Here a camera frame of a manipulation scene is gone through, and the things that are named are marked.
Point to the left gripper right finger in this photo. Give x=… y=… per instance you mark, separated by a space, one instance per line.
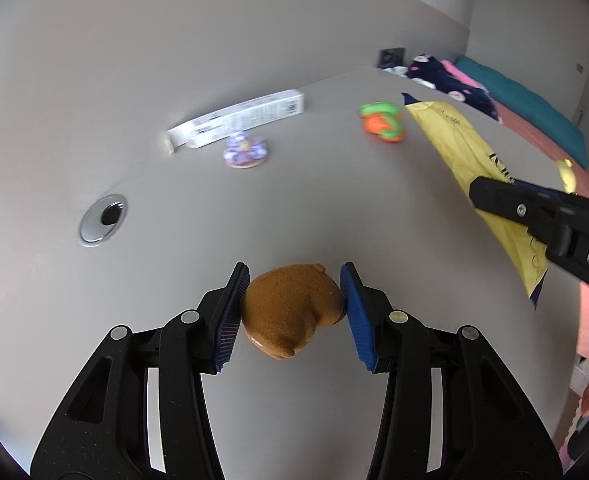
x=392 y=342

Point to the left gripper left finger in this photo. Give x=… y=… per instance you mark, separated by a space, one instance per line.
x=196 y=342

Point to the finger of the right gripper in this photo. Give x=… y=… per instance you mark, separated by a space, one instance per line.
x=502 y=200
x=529 y=189

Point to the yellow snack bag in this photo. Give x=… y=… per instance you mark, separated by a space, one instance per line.
x=468 y=156

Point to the brown capybara toy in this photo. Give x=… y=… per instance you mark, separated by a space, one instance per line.
x=284 y=307

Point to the green orange seahorse toy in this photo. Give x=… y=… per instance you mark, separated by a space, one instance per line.
x=384 y=120

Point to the yellow duck plush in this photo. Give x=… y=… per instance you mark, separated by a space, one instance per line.
x=567 y=175

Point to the bed with salmon sheet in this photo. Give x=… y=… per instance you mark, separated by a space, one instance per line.
x=549 y=148

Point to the teal pillow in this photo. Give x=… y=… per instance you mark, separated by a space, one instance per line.
x=530 y=106

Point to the navy patterned blanket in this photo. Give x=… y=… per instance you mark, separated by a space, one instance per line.
x=433 y=73

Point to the white crumpled cloth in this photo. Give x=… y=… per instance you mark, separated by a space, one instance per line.
x=399 y=70

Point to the purple flower toy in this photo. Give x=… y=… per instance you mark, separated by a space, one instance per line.
x=245 y=151

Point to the white long cardboard box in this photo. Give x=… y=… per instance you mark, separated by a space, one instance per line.
x=215 y=126

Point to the silver desk cable grommet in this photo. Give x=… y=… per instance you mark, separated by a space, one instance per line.
x=102 y=220

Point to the black wall socket panel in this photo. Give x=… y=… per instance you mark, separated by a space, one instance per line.
x=390 y=58

